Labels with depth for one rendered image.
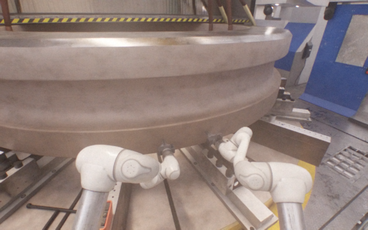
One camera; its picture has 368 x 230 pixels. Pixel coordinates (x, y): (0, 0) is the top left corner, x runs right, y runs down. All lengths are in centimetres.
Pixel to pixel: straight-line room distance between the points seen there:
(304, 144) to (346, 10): 361
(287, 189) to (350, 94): 472
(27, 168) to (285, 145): 289
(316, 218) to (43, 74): 286
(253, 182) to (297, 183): 19
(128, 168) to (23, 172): 167
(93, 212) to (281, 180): 77
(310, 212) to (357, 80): 351
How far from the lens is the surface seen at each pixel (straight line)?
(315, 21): 695
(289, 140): 270
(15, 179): 226
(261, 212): 185
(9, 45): 160
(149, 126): 148
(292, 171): 95
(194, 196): 200
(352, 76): 546
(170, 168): 124
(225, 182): 173
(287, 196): 92
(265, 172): 90
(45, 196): 239
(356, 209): 305
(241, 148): 122
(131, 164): 69
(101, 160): 78
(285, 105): 357
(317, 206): 280
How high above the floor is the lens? 190
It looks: 28 degrees down
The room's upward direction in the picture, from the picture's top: 1 degrees clockwise
